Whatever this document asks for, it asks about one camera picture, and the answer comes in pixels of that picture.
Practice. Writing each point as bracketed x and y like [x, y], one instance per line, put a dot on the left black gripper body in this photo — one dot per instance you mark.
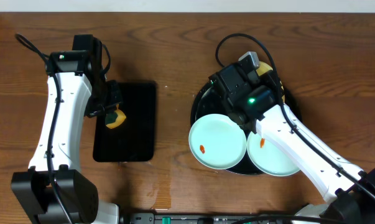
[107, 98]

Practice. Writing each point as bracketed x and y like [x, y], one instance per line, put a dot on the green yellow sponge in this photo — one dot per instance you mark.
[115, 118]

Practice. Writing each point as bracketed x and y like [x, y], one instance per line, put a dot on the light blue plate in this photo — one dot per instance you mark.
[217, 142]
[268, 158]

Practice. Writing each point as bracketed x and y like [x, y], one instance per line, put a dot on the yellow plate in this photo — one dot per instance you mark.
[264, 68]

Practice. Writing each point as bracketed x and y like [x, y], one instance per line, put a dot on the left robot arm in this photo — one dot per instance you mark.
[53, 189]

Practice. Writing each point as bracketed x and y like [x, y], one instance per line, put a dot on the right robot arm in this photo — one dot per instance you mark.
[255, 102]

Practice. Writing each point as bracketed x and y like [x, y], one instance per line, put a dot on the black rectangular tray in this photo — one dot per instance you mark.
[134, 139]

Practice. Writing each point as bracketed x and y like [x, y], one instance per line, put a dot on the black round tray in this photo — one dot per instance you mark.
[207, 101]

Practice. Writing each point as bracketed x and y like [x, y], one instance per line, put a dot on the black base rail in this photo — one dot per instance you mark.
[151, 218]

